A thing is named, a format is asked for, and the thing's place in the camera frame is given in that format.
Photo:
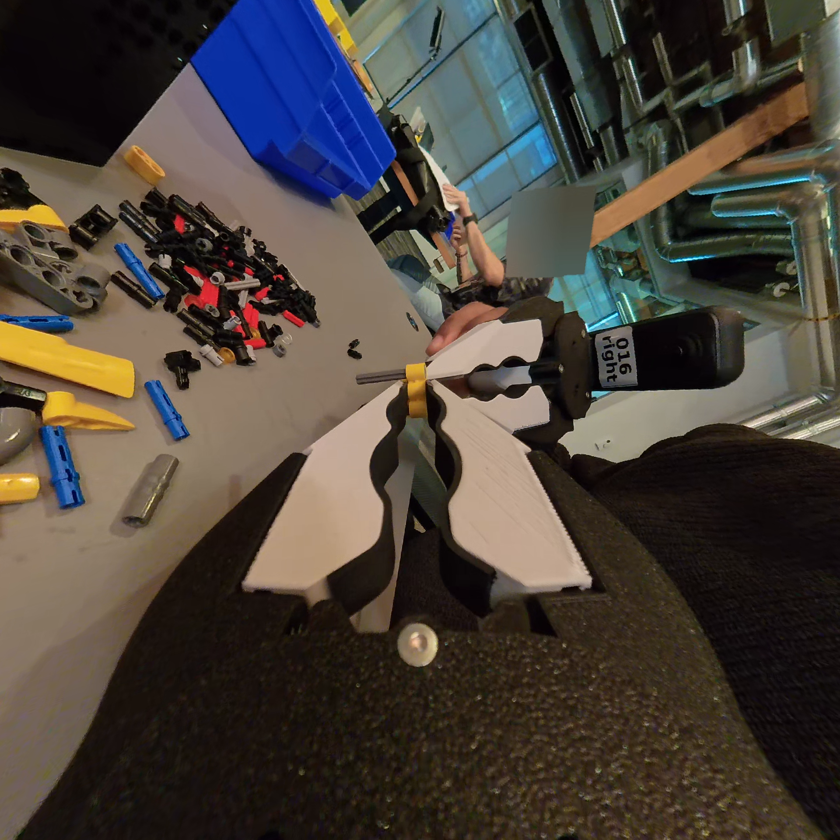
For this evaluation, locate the yellow connector assembly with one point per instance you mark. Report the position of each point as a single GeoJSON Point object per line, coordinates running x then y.
{"type": "Point", "coordinates": [416, 394]}

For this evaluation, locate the silver air ducts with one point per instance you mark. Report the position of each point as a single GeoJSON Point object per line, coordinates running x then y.
{"type": "Point", "coordinates": [814, 229]}

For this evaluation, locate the small black pin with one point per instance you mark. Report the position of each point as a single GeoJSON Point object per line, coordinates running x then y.
{"type": "Point", "coordinates": [355, 348]}

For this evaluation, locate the yellow two-hole beam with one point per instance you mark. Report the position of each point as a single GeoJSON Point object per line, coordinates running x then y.
{"type": "Point", "coordinates": [144, 165]}

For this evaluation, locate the pile of yellow grey beams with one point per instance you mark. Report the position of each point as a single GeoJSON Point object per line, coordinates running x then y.
{"type": "Point", "coordinates": [59, 354]}

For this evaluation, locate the black angled connector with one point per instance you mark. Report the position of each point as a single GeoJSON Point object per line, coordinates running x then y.
{"type": "Point", "coordinates": [180, 367]}

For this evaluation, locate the person's black knit sweater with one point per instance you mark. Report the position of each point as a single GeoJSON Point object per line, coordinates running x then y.
{"type": "Point", "coordinates": [754, 525]}

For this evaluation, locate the black perforated block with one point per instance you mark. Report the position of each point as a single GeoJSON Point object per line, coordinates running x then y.
{"type": "Point", "coordinates": [85, 65]}

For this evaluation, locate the wooden ceiling beam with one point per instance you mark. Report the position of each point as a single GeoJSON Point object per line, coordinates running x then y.
{"type": "Point", "coordinates": [709, 151]}

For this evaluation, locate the blue storage bin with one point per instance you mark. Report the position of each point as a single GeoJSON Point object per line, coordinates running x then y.
{"type": "Point", "coordinates": [295, 98]}

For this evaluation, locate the pile of black red pins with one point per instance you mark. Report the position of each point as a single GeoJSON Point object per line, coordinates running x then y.
{"type": "Point", "coordinates": [216, 282]}

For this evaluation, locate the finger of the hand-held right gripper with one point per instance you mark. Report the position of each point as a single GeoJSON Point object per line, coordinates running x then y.
{"type": "Point", "coordinates": [525, 412]}
{"type": "Point", "coordinates": [499, 344]}

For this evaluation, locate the black bag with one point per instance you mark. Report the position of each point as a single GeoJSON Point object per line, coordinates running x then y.
{"type": "Point", "coordinates": [413, 170]}

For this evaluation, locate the person's right hand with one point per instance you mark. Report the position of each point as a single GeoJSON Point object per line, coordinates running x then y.
{"type": "Point", "coordinates": [466, 321]}

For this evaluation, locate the dark grey tube connector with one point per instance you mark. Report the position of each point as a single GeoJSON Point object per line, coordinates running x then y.
{"type": "Point", "coordinates": [151, 491]}

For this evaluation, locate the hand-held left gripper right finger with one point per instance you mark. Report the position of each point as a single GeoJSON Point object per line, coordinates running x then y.
{"type": "Point", "coordinates": [518, 518]}

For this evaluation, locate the blue pin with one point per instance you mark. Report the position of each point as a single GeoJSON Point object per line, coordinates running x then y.
{"type": "Point", "coordinates": [139, 271]}
{"type": "Point", "coordinates": [166, 409]}

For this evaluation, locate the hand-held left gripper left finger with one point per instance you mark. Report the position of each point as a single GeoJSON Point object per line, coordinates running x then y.
{"type": "Point", "coordinates": [328, 512]}

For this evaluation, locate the black two-hole connector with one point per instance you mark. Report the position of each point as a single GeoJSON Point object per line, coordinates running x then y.
{"type": "Point", "coordinates": [93, 227]}

